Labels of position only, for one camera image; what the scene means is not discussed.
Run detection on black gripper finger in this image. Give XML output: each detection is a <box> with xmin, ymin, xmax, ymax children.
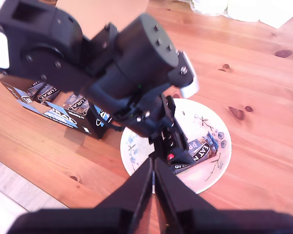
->
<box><xmin>95</xmin><ymin>157</ymin><xmax>153</xmax><ymax>234</ymax></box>
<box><xmin>154</xmin><ymin>158</ymin><xmax>218</xmax><ymax>234</ymax></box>

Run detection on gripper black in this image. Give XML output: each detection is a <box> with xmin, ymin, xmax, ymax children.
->
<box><xmin>113</xmin><ymin>94</ymin><xmax>195</xmax><ymax>169</ymax></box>

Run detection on blue black snackbar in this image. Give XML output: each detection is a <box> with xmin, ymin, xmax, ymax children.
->
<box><xmin>63</xmin><ymin>94</ymin><xmax>89</xmax><ymax>115</ymax></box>
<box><xmin>26</xmin><ymin>81</ymin><xmax>46</xmax><ymax>98</ymax></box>
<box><xmin>170</xmin><ymin>131</ymin><xmax>222</xmax><ymax>175</ymax></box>
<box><xmin>38</xmin><ymin>84</ymin><xmax>61</xmax><ymax>103</ymax></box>

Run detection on white plate blue flowers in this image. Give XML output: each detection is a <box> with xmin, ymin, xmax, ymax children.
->
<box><xmin>119</xmin><ymin>98</ymin><xmax>232</xmax><ymax>195</ymax></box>

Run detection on black blue snackbar carton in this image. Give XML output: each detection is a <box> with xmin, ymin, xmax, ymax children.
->
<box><xmin>0</xmin><ymin>0</ymin><xmax>149</xmax><ymax>140</ymax></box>

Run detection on yellow paper roll pack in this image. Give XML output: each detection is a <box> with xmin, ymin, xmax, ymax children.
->
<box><xmin>189</xmin><ymin>0</ymin><xmax>262</xmax><ymax>22</ymax></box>

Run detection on thin black cable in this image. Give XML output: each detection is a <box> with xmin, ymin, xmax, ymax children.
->
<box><xmin>90</xmin><ymin>104</ymin><xmax>123</xmax><ymax>132</ymax></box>

